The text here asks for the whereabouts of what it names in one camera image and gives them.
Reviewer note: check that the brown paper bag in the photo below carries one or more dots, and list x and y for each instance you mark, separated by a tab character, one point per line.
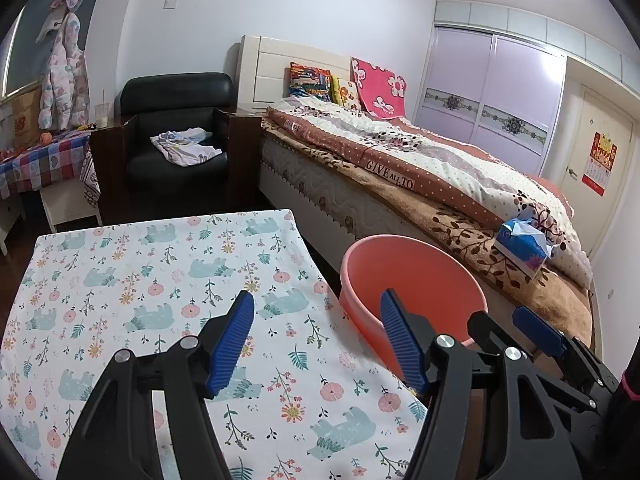
25	120

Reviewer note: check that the pink printed puffer jacket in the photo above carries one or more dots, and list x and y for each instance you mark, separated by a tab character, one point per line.
62	75

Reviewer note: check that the colourful patterned pillow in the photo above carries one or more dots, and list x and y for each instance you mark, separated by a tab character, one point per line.
310	82

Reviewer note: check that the pink floral pillow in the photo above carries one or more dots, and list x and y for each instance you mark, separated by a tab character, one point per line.
380	87

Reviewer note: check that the pink plastic basin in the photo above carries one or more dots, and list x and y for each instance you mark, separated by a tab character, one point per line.
400	270

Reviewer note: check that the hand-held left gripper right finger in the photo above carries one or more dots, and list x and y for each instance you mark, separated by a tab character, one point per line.
400	340

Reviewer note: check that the white printed cloth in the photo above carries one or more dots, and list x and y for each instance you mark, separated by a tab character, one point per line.
185	147

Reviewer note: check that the cream door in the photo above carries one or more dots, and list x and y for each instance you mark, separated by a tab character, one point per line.
575	200

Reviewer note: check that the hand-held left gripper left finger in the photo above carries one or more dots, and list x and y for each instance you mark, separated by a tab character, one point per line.
230	340

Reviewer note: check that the arched window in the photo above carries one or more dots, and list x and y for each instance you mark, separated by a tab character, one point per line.
25	35

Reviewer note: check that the white stool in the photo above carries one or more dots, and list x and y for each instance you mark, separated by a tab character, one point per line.
70	205
10	220

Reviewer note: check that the brown leaf pattern blanket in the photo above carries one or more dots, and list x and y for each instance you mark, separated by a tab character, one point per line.
450	230

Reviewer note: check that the small orange fruit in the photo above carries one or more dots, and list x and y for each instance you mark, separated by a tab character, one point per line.
46	138

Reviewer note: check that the blue tissue pack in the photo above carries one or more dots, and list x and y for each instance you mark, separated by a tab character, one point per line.
520	250

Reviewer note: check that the checked tablecloth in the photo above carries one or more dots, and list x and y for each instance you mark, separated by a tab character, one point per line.
45	160

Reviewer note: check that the black leather armchair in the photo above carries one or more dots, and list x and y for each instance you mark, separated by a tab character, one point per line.
170	95

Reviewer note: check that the purple sliding door wardrobe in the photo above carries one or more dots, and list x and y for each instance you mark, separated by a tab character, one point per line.
475	75

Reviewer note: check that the brown and white dotted quilt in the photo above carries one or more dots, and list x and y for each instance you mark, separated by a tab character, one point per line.
425	160

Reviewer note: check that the floral tablecloth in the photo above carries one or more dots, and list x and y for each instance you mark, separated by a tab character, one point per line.
150	310

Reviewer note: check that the red wall calendar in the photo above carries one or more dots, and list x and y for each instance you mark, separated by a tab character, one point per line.
600	160

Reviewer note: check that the white bed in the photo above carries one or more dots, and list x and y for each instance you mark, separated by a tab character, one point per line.
280	70

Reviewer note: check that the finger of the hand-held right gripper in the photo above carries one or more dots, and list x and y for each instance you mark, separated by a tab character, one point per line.
540	330
565	385

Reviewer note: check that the plastic cup with straw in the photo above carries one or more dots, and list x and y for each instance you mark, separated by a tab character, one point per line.
102	115

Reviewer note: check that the yellow floral pillow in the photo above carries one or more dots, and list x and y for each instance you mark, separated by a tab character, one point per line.
345	95

